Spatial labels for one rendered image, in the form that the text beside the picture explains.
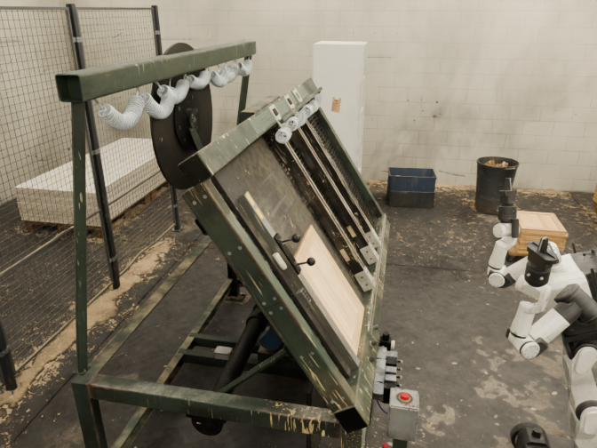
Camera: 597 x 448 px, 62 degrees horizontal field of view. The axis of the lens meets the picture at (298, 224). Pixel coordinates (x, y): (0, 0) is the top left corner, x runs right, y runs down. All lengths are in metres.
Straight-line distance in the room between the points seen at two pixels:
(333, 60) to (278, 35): 1.72
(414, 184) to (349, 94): 1.50
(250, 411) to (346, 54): 4.53
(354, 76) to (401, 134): 1.81
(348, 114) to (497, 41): 2.40
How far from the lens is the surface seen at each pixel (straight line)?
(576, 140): 7.98
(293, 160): 2.74
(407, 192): 6.73
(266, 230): 2.13
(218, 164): 1.90
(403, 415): 2.22
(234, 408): 2.39
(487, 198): 6.80
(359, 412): 2.23
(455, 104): 7.56
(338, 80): 6.11
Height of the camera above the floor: 2.41
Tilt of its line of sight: 23 degrees down
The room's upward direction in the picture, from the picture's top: straight up
